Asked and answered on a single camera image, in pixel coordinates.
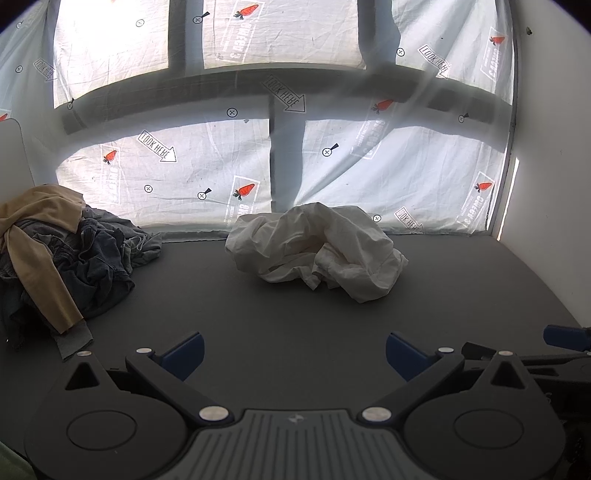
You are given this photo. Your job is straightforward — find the grey cloth piece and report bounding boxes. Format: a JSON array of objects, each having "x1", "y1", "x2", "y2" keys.
[{"x1": 54, "y1": 320, "x2": 93, "y2": 361}]

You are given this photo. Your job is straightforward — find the white trousers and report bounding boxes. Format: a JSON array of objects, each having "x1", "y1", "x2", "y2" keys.
[{"x1": 225, "y1": 203, "x2": 408, "y2": 303}]

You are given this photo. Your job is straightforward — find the dark denim jeans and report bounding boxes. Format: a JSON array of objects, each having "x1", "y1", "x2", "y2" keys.
[{"x1": 1, "y1": 216, "x2": 134, "y2": 347}]

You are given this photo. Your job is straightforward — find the carrot print curtain sheet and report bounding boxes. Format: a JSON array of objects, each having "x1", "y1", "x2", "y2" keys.
[{"x1": 1, "y1": 1, "x2": 515, "y2": 235}]

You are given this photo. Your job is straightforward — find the white board panel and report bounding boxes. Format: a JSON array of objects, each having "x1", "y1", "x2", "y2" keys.
[{"x1": 0, "y1": 118, "x2": 35, "y2": 203}]

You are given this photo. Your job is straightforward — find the tan garment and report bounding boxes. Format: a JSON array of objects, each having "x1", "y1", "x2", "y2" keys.
[{"x1": 1, "y1": 185, "x2": 85, "y2": 334}]

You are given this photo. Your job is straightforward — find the grey shirt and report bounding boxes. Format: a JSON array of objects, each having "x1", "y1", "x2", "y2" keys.
[{"x1": 82, "y1": 205, "x2": 162, "y2": 274}]

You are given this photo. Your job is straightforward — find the green chair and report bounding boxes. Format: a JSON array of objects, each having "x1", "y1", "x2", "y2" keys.
[{"x1": 0, "y1": 443, "x2": 36, "y2": 480}]

